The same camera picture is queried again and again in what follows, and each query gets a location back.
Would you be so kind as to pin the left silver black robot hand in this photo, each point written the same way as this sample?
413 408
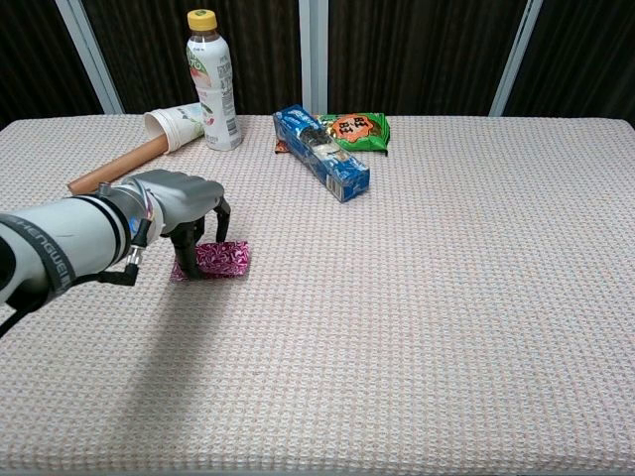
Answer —
183 198

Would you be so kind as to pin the magenta candy packet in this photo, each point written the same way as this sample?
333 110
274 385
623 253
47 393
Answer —
176 275
225 255

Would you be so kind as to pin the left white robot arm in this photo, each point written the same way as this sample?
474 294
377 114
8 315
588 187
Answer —
64 243

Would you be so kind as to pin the white paper cup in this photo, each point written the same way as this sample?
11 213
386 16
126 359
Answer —
173 124

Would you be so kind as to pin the brown cardboard tube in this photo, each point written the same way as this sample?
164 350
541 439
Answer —
114 166

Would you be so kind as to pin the white drink bottle yellow cap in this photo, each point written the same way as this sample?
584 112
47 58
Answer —
215 99

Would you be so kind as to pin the orange snack packet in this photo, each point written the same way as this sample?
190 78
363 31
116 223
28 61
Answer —
281 147

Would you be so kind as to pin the blue cookie box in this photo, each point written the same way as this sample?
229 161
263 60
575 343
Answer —
322 154

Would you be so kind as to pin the dark ribbed partition panel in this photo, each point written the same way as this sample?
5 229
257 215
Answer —
585 54
35 54
149 49
421 54

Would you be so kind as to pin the green snack bag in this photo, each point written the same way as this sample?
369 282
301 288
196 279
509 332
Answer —
362 131

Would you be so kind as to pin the pink waffle-weave tablecloth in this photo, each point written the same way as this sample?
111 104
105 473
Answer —
397 297

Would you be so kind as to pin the white partition post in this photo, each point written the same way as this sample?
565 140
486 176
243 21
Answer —
313 54
89 54
516 54

